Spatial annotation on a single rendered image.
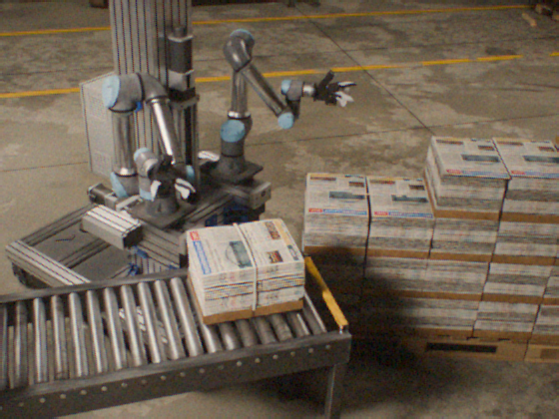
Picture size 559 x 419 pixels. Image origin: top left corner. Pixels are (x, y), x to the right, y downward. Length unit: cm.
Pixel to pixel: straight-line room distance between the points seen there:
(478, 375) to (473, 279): 53
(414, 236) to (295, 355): 100
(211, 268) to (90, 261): 158
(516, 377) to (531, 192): 101
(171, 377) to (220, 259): 44
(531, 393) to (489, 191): 107
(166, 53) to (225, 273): 112
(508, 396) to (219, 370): 167
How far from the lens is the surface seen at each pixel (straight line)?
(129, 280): 281
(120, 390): 245
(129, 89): 285
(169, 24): 312
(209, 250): 255
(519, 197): 326
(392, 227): 324
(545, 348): 384
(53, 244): 413
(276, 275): 251
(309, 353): 255
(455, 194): 319
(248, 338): 254
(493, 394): 365
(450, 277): 343
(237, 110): 348
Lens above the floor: 251
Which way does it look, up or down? 33 degrees down
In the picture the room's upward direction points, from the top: 3 degrees clockwise
